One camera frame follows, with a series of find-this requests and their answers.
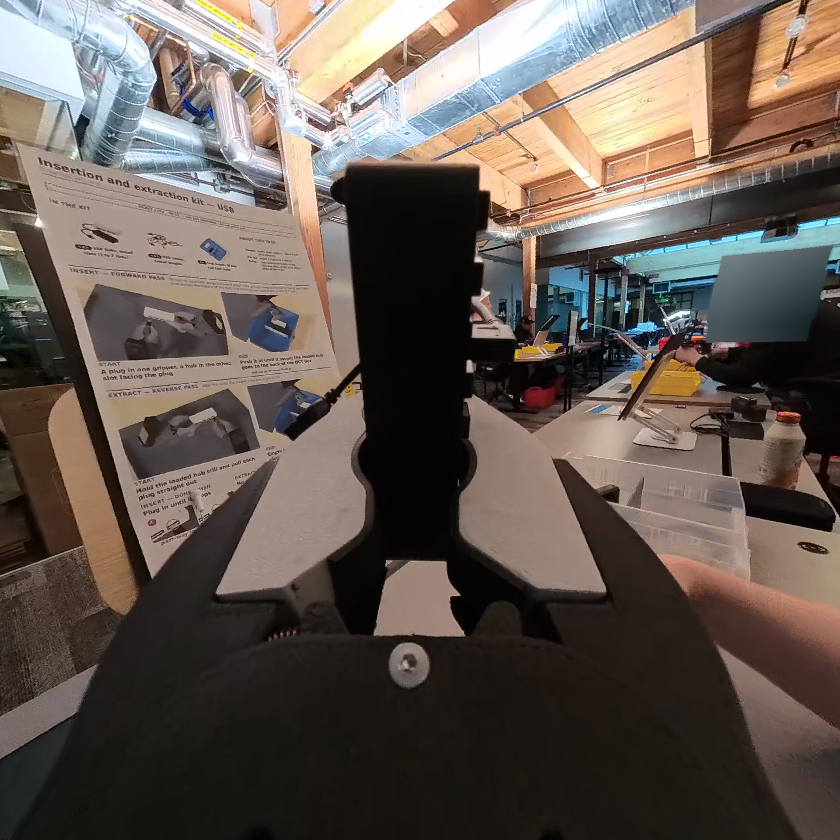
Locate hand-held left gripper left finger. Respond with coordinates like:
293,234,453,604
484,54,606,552
215,392,385,624

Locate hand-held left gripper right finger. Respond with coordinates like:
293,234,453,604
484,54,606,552
449,395,608,631

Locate black hub pigtail cable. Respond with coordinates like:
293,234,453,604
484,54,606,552
284,364,363,442

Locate clear plastic storage box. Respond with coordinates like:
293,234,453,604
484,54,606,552
577,453,752,581

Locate black usb hub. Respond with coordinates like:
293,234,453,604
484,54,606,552
331,163,490,562

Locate person's right forearm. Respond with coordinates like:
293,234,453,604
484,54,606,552
659,554,840,731

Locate yellow storage bins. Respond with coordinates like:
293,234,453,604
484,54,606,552
630,371,700,398

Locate black padded armrest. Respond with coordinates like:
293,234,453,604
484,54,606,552
742,482,837,534

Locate bottle with orange cap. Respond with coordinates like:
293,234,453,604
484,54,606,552
758,411,807,490

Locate brown cardboard box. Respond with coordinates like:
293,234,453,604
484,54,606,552
0,384,80,572

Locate printed instruction sheet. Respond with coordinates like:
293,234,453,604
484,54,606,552
16,143,342,578

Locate wooden ceiling post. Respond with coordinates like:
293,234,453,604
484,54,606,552
276,125,332,342

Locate long spiral metal duct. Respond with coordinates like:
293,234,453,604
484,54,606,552
486,157,840,244

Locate silver round duct pipes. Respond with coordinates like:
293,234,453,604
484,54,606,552
77,0,342,191

